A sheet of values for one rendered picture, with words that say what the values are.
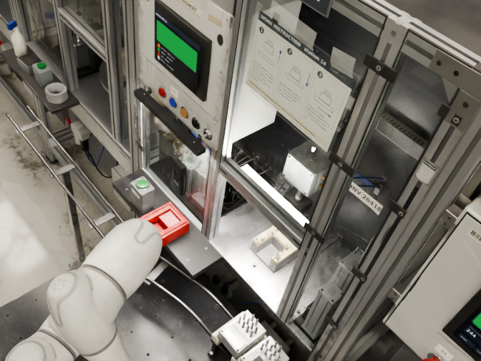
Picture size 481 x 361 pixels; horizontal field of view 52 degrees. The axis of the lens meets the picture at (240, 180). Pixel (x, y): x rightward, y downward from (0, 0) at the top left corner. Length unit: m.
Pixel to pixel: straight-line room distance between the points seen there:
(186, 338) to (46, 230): 1.42
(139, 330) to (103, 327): 0.80
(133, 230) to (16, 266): 1.83
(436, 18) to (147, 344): 1.44
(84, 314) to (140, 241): 0.21
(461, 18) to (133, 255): 0.85
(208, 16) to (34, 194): 2.19
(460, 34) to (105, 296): 0.89
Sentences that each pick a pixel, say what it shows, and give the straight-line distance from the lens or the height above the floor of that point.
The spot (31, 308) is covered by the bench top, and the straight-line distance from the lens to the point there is 2.06.
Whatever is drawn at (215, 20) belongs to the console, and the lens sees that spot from 1.32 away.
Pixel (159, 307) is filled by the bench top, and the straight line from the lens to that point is 2.00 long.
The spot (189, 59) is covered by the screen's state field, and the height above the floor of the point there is 1.65.
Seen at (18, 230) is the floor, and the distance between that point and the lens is 3.14.
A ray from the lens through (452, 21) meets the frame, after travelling 1.07.
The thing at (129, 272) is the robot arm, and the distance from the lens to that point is 1.17.
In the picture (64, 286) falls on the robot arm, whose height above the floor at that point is 1.50.
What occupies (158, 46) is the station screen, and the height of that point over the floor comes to 1.60.
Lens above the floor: 2.45
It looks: 47 degrees down
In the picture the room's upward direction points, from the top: 11 degrees clockwise
